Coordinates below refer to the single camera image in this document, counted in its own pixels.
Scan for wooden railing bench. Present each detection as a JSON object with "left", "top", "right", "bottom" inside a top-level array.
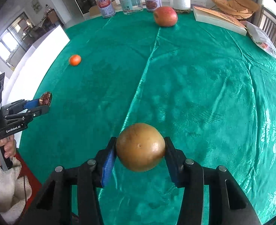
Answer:
[{"left": 258, "top": 5, "right": 276, "bottom": 47}]

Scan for cardboard box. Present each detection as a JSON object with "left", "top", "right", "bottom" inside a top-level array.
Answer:
[{"left": 89, "top": 5, "right": 101, "bottom": 17}]

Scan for clear glass jar teal label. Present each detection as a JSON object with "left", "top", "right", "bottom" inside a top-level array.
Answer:
[{"left": 119, "top": 0, "right": 143, "bottom": 15}]

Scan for person's left hand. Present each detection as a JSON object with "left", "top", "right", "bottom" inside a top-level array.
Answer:
[{"left": 0, "top": 135, "right": 17, "bottom": 167}]

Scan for dark water chestnut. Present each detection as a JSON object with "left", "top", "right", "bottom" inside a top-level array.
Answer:
[{"left": 38, "top": 91, "right": 52, "bottom": 106}]

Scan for white fluffy sleeve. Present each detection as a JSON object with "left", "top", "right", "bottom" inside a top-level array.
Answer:
[{"left": 0, "top": 158, "right": 32, "bottom": 224}]

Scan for white snack bag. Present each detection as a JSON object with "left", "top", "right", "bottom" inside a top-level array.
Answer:
[{"left": 243, "top": 21, "right": 276, "bottom": 59}]

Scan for white rectangular box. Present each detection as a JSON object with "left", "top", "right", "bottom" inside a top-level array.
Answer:
[{"left": 0, "top": 25, "right": 71, "bottom": 146}]

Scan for left red-label tin can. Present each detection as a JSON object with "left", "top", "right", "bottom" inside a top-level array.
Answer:
[{"left": 95, "top": 0, "right": 116, "bottom": 18}]

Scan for red apple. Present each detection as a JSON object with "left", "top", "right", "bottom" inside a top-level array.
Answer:
[{"left": 153, "top": 6, "right": 178, "bottom": 27}]

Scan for green satin tablecloth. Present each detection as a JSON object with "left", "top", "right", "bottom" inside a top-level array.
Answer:
[{"left": 19, "top": 11, "right": 276, "bottom": 223}]

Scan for yellow-green round fruit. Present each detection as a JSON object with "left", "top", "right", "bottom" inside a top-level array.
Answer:
[{"left": 116, "top": 123, "right": 165, "bottom": 172}]

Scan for orange lounge chair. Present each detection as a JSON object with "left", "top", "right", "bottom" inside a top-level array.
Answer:
[{"left": 212, "top": 0, "right": 260, "bottom": 20}]

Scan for small mandarin orange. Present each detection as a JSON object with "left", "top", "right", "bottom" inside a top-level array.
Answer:
[{"left": 68, "top": 54, "right": 82, "bottom": 66}]

